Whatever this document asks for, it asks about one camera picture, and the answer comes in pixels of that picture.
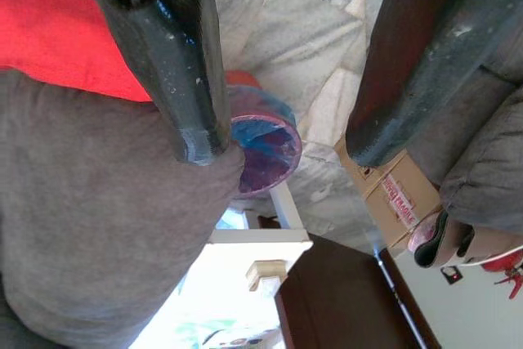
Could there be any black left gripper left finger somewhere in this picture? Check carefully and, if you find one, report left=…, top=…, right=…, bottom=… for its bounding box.
left=80, top=0, right=238, bottom=168

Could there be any beige tissue box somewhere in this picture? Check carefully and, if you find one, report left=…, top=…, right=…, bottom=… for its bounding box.
left=246, top=258, right=288, bottom=293

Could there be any beige sandal with black straps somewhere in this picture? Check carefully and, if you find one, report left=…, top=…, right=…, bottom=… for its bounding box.
left=408, top=210, right=523, bottom=271

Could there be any dark brown wooden door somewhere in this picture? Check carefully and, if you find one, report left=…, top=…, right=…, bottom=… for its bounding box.
left=274, top=234, right=442, bottom=349

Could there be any red pillow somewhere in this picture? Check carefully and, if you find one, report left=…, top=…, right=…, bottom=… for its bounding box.
left=0, top=0, right=154, bottom=104

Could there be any cardboard box with fragile tape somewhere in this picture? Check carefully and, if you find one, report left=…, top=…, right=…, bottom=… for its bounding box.
left=333, top=136, right=445, bottom=260

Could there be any grey fabric armchair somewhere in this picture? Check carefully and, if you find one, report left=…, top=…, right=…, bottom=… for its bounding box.
left=408, top=9, right=523, bottom=239

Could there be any white side table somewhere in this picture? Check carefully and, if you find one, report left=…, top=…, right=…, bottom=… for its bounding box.
left=203, top=181, right=315, bottom=297

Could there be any grey fabric sofa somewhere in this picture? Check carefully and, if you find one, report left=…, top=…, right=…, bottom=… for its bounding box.
left=0, top=69, right=246, bottom=349

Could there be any white wall socket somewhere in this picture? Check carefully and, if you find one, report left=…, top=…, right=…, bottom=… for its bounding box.
left=440, top=266, right=461, bottom=286

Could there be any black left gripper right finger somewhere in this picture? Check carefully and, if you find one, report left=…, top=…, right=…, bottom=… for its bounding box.
left=345, top=0, right=523, bottom=168

